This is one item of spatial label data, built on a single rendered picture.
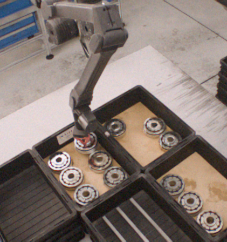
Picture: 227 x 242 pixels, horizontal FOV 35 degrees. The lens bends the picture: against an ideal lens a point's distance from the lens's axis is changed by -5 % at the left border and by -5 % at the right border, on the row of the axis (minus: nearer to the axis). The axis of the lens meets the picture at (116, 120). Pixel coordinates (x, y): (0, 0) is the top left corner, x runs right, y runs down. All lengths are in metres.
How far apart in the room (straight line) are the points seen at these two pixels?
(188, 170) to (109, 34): 0.73
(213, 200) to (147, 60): 1.08
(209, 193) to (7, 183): 0.87
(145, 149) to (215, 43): 2.17
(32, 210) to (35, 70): 2.13
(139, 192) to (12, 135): 0.81
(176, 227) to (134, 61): 1.17
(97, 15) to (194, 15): 2.98
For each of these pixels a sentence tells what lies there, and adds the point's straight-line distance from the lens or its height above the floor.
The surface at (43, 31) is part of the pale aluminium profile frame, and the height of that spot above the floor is 0.33.
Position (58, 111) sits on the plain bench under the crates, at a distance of 2.05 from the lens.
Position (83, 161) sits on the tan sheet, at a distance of 1.63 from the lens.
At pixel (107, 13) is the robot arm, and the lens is 1.13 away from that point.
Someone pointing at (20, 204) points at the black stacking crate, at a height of 0.83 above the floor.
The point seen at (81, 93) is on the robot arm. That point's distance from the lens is 1.35.
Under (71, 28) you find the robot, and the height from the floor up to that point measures 0.91.
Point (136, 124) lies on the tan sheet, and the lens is 1.74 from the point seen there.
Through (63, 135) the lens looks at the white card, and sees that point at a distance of 1.65.
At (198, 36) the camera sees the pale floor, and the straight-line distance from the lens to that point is 3.72.
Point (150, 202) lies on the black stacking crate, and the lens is 1.50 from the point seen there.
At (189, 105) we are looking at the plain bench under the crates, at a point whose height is 0.70.
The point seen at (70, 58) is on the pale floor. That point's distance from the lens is 3.53.
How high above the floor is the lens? 2.14
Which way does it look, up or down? 48 degrees down
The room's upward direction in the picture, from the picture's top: 7 degrees counter-clockwise
